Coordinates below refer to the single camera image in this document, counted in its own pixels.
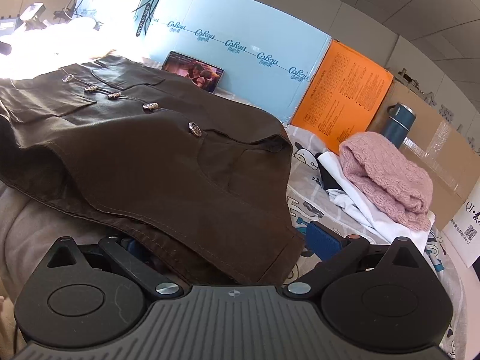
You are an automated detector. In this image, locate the brown leather jacket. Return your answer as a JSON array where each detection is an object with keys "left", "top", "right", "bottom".
[{"left": 1, "top": 55, "right": 304, "bottom": 284}]

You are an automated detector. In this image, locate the white folded shirt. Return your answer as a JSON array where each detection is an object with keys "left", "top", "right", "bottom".
[{"left": 318, "top": 151, "right": 435, "bottom": 254}]

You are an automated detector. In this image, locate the pink knitted sweater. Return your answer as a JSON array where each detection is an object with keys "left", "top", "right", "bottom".
[{"left": 338, "top": 132, "right": 434, "bottom": 232}]

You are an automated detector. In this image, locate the white shopping bag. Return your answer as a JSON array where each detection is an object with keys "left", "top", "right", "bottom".
[{"left": 443, "top": 185, "right": 480, "bottom": 267}]

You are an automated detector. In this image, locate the cartoon printed bed sheet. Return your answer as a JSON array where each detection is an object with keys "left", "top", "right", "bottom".
[{"left": 1, "top": 126, "right": 467, "bottom": 359}]

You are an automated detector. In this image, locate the brown cardboard box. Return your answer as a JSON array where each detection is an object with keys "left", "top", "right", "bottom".
[{"left": 368, "top": 82, "right": 479, "bottom": 230}]

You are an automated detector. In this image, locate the dark blue thermos bottle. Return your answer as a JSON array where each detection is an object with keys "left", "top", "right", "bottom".
[{"left": 381, "top": 102, "right": 416, "bottom": 149}]

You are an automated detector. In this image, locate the orange box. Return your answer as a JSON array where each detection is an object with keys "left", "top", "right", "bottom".
[{"left": 290, "top": 40, "right": 393, "bottom": 153}]

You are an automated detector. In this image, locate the large light blue box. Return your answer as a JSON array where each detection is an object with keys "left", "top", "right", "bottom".
[{"left": 144, "top": 0, "right": 332, "bottom": 123}]

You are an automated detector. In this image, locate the black smartphone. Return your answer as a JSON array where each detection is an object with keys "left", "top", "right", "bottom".
[{"left": 162, "top": 51, "right": 224, "bottom": 93}]

